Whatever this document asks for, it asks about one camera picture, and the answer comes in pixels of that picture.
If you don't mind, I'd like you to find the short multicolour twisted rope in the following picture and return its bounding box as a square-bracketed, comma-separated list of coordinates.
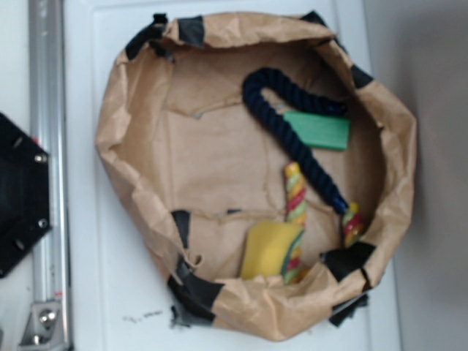
[341, 201, 366, 248]

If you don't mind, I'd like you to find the brown paper bag bin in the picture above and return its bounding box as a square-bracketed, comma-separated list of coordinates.
[96, 12, 416, 341]

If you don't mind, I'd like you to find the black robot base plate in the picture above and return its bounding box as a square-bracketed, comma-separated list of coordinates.
[1, 114, 50, 278]

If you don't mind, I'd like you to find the dark blue rope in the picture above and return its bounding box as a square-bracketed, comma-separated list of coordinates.
[241, 67, 348, 213]

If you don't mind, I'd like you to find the metal corner bracket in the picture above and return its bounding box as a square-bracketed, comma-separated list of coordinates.
[18, 301, 64, 350]

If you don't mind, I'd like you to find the yellow green sponge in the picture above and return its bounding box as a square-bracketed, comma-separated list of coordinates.
[240, 221, 303, 285]

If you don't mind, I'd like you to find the aluminium frame rail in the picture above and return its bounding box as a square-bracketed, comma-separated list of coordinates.
[28, 1, 73, 350]

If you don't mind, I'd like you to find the long multicolour twisted rope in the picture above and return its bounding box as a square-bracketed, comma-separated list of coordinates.
[280, 161, 309, 286]

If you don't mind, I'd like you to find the green rectangular block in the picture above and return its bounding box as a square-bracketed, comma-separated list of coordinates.
[283, 111, 350, 151]

